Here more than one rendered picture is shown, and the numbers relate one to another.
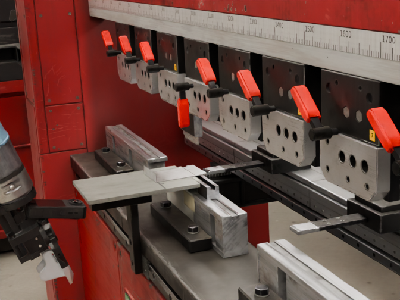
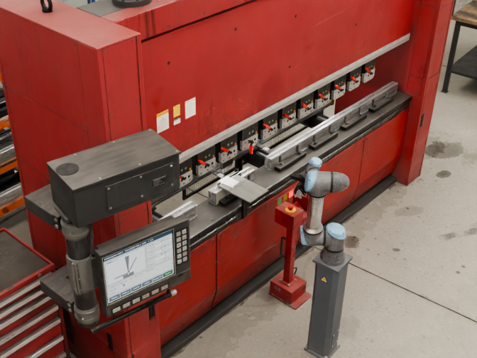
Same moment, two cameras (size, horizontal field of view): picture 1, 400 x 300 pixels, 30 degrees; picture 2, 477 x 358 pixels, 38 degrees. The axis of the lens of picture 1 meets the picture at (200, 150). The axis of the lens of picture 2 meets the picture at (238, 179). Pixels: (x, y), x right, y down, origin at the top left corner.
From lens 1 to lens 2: 5.18 m
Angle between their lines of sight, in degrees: 105
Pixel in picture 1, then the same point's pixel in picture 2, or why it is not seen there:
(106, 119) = not seen: hidden behind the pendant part
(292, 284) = (283, 155)
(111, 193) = (258, 188)
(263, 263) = (273, 161)
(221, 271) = (263, 179)
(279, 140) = (287, 123)
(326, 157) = (302, 114)
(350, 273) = not seen: outside the picture
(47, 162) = not seen: hidden behind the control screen
